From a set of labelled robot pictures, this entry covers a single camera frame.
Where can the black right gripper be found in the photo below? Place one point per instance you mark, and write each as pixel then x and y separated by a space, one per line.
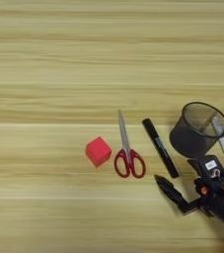
pixel 218 201

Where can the black marker pen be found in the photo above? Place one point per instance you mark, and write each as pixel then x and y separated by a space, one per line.
pixel 160 148

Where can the red foam cube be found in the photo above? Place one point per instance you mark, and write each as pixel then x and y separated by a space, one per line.
pixel 98 152

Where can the black mesh pen cup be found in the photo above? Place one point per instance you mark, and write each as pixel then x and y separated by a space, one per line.
pixel 189 141

